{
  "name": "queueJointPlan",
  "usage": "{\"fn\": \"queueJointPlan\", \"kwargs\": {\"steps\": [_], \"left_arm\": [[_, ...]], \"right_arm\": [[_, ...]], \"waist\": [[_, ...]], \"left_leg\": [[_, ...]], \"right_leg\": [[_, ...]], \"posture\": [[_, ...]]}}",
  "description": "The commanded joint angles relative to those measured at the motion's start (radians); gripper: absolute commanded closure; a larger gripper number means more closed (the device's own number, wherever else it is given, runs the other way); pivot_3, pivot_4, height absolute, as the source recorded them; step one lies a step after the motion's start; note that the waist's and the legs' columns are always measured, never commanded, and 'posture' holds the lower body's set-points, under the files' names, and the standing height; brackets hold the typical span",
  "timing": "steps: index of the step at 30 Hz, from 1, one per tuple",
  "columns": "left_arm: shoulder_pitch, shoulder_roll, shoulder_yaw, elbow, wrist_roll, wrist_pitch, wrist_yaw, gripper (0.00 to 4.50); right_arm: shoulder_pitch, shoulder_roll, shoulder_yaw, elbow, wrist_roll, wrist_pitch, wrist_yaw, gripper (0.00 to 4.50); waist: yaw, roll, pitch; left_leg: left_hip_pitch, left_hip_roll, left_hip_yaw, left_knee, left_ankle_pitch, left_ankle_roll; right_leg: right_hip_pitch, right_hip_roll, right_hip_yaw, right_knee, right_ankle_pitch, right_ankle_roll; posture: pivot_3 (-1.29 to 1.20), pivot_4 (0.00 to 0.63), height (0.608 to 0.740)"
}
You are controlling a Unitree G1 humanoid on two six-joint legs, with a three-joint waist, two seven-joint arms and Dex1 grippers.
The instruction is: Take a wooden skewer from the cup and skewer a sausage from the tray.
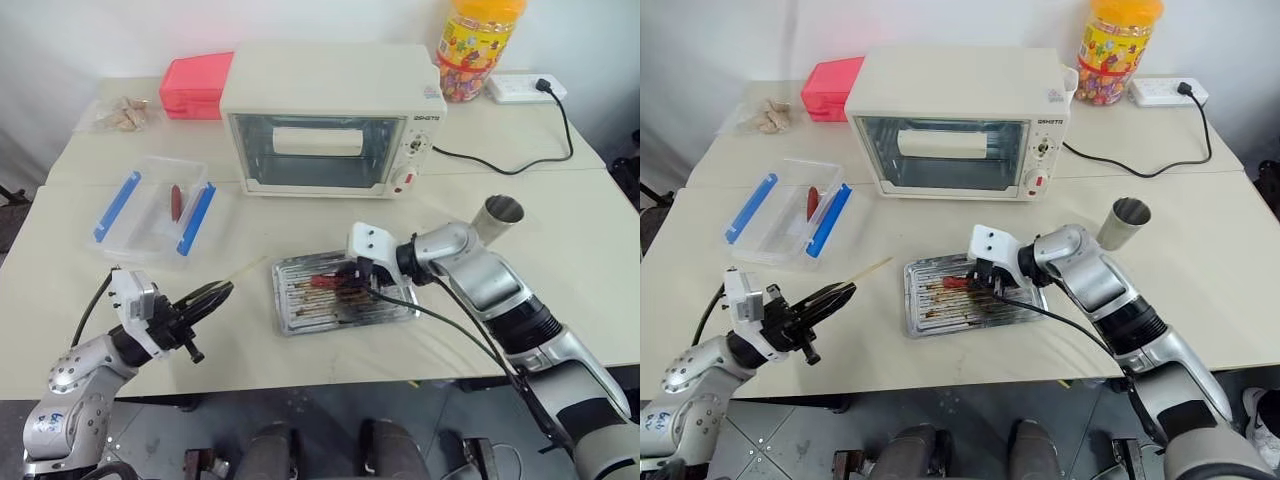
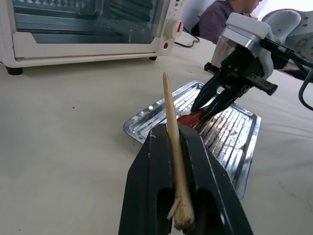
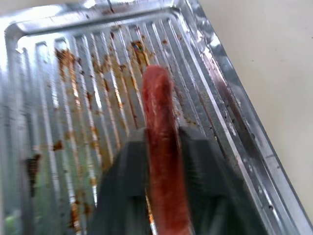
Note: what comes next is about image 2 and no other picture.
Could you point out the wooden skewer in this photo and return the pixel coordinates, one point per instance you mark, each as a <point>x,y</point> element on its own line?
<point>177,156</point>

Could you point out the aluminium foil tray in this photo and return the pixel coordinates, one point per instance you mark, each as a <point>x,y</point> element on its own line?
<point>227,144</point>

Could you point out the person in purple shirt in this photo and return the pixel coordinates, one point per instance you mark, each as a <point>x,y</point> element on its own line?
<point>217,19</point>

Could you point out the white toaster oven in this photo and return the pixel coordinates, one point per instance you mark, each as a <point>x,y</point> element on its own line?
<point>73,52</point>

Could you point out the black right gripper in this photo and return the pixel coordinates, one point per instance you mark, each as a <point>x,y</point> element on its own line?
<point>238,69</point>

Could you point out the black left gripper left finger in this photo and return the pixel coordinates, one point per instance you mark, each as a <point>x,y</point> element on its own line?
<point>146,176</point>

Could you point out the red sausage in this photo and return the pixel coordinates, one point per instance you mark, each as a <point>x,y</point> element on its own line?
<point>189,120</point>

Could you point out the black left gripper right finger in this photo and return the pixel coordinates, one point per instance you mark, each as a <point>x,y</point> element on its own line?
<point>210,191</point>

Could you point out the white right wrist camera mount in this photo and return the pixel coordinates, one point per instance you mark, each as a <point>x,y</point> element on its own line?
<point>244,23</point>

